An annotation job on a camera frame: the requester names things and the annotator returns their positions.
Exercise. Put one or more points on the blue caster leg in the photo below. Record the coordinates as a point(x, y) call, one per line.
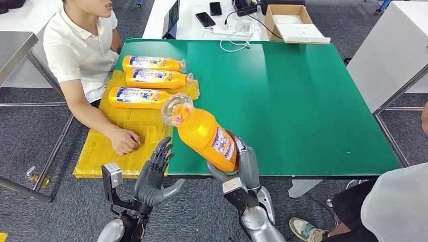
point(138, 2)

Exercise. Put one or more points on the person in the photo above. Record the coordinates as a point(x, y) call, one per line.
point(80, 46)
point(394, 207)

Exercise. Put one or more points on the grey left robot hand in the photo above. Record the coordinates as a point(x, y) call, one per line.
point(150, 185)

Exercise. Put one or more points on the blue metal frame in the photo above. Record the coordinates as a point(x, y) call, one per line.
point(383, 5)

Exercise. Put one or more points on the black charger device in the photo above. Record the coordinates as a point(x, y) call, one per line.
point(245, 6)

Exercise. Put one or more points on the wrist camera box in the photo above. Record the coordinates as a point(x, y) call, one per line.
point(112, 178)
point(237, 193)

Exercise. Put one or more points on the white padded packet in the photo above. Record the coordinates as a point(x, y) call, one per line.
point(288, 19)

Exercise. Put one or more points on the dark tablet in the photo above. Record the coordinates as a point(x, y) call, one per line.
point(171, 18)

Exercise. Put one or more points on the person's right hand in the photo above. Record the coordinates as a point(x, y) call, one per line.
point(125, 142)

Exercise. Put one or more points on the white power strip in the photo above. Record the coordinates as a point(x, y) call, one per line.
point(228, 30)

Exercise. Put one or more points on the white desk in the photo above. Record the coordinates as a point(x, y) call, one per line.
point(194, 33)

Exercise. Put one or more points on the orange detergent bottle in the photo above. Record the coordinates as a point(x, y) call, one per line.
point(157, 82)
point(204, 133)
point(150, 66)
point(133, 102)

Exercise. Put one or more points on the worn sneaker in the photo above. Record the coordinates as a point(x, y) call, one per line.
point(304, 230)

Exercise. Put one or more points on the yellow taped cardboard sheet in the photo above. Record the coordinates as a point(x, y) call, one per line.
point(97, 153)

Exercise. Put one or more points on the black smartphone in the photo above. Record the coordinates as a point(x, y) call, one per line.
point(215, 8)
point(205, 19)

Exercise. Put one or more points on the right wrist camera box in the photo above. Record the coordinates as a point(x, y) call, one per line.
point(237, 193)

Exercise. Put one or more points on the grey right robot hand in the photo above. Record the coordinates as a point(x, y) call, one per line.
point(249, 167)

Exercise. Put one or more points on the green table mat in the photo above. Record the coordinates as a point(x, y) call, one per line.
point(317, 100)

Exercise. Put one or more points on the black bag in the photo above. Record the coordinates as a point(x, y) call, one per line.
point(11, 4)

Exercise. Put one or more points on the person's right forearm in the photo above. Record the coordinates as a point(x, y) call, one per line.
point(90, 117)

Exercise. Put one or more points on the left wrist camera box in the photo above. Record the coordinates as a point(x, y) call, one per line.
point(112, 178)

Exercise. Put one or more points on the white table leg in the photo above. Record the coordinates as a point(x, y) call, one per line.
point(302, 188)

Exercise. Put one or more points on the person's hand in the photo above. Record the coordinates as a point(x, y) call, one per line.
point(425, 118)

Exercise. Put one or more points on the white box lid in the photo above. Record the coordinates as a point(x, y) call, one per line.
point(301, 33)

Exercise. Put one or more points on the yellow floor scrap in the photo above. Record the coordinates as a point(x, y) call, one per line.
point(2, 238)

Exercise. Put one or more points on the yellow floor hook item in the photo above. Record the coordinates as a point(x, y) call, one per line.
point(36, 179)

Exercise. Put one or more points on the open cardboard box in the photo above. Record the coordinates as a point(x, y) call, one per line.
point(270, 19)

